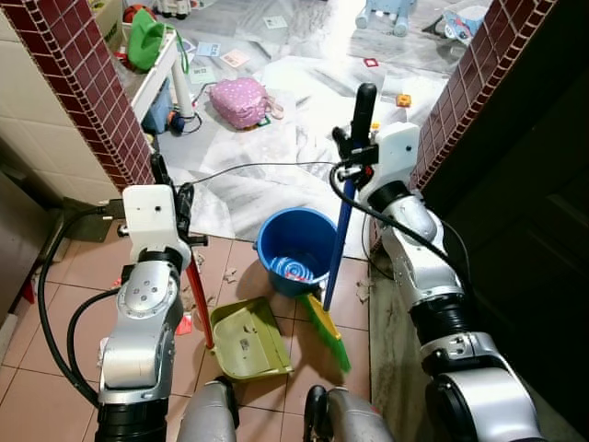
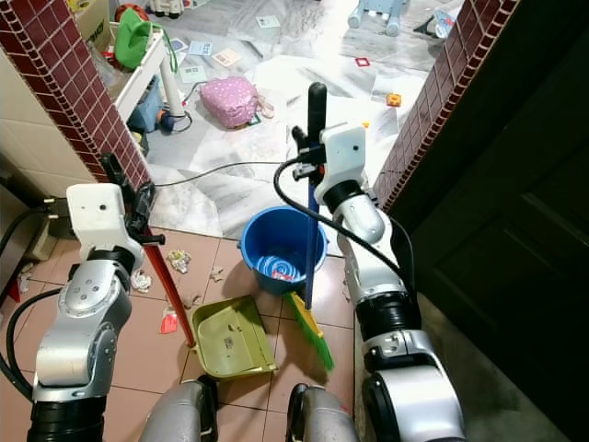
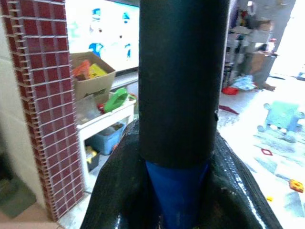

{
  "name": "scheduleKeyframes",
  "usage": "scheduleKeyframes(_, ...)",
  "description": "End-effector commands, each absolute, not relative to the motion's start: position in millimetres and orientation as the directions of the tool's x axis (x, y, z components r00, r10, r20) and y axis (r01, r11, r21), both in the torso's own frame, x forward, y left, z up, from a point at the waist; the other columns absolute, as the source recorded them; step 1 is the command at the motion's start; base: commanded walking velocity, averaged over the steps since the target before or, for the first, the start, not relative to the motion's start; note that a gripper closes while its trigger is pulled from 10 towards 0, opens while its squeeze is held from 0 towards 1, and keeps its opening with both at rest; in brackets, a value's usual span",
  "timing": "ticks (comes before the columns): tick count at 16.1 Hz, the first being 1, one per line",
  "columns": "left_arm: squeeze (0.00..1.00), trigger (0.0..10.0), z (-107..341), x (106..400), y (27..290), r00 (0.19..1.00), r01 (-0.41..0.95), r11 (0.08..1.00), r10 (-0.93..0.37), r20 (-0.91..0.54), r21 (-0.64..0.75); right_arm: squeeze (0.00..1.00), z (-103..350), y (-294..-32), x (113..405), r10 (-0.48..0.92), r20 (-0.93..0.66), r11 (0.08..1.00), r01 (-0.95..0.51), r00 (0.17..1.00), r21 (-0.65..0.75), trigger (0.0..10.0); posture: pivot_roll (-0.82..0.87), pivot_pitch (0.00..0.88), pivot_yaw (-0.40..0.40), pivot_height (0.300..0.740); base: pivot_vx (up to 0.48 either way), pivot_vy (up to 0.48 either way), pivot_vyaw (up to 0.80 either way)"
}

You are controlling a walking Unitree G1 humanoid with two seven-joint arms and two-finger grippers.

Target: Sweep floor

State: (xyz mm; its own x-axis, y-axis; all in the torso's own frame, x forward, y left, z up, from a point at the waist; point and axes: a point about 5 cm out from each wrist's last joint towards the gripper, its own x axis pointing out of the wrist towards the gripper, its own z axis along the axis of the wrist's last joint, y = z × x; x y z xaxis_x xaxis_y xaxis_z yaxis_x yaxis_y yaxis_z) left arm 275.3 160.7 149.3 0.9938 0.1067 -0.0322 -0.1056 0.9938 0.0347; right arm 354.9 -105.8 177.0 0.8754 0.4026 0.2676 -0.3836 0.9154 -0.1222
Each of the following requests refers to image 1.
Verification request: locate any grey left robot leg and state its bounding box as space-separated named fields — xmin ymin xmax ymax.
xmin=177 ymin=379 xmax=242 ymax=442

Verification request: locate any grey robot leg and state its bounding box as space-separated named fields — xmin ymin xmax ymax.
xmin=177 ymin=379 xmax=242 ymax=442
xmin=304 ymin=385 xmax=397 ymax=442

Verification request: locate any blue-handled green yellow broom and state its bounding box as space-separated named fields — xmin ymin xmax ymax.
xmin=296 ymin=180 xmax=355 ymax=374

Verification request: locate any blue object under table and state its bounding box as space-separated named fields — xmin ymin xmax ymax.
xmin=143 ymin=83 xmax=180 ymax=134

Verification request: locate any beige picture card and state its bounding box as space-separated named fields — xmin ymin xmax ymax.
xmin=221 ymin=49 xmax=249 ymax=68

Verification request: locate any cardboard box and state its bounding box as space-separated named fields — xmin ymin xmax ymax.
xmin=92 ymin=0 xmax=125 ymax=42

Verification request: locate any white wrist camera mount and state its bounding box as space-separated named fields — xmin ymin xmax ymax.
xmin=122 ymin=184 xmax=191 ymax=254
xmin=373 ymin=122 xmax=422 ymax=194

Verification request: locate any grey right robot leg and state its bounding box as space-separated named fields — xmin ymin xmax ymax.
xmin=304 ymin=385 xmax=397 ymax=442

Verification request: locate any pink dotted bag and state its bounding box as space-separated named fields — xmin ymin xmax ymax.
xmin=209 ymin=77 xmax=273 ymax=130

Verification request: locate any light blue toy robot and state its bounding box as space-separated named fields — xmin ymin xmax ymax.
xmin=357 ymin=0 xmax=415 ymax=36

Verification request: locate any blue plastic bucket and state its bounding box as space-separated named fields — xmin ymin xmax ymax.
xmin=255 ymin=208 xmax=340 ymax=297

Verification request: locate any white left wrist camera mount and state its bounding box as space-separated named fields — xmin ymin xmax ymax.
xmin=122 ymin=184 xmax=191 ymax=254

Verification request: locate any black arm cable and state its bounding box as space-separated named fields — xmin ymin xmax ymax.
xmin=35 ymin=207 xmax=125 ymax=406
xmin=329 ymin=161 xmax=475 ymax=296

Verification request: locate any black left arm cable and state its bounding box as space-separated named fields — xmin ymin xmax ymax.
xmin=35 ymin=207 xmax=125 ymax=406

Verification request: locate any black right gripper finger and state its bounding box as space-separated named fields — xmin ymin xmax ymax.
xmin=354 ymin=83 xmax=377 ymax=146

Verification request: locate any white small table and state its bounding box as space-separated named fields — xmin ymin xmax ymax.
xmin=129 ymin=28 xmax=199 ymax=125

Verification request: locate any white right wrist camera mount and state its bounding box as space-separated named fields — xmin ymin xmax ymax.
xmin=373 ymin=122 xmax=422 ymax=194

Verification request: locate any blue white toy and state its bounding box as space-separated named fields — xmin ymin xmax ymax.
xmin=442 ymin=7 xmax=489 ymax=42

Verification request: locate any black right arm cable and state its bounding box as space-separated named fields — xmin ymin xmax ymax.
xmin=329 ymin=161 xmax=475 ymax=296

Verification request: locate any green dustpan with red handle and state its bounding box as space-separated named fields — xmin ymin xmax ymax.
xmin=182 ymin=261 xmax=295 ymax=383

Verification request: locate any thin black floor cable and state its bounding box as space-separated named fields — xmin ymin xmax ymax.
xmin=189 ymin=161 xmax=340 ymax=185

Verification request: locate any dark wooden door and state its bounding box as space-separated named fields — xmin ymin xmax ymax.
xmin=419 ymin=0 xmax=589 ymax=442

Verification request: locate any green bag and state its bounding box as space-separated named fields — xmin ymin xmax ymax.
xmin=126 ymin=11 xmax=167 ymax=73

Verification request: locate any dark cabinet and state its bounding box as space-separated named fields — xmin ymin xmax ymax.
xmin=0 ymin=166 xmax=56 ymax=314

